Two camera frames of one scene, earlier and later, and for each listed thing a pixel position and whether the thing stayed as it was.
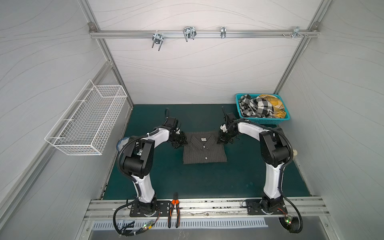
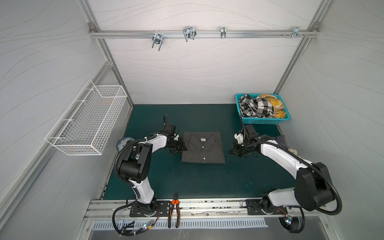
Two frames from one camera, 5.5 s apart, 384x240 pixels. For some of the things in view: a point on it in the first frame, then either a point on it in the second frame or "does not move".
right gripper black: [226, 138] to [240, 148]
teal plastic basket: [262, 108] does not move
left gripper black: [183, 140] to [182, 147]
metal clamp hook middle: [189, 32] does not move
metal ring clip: [223, 32] does not move
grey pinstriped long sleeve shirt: [202, 147] does not move
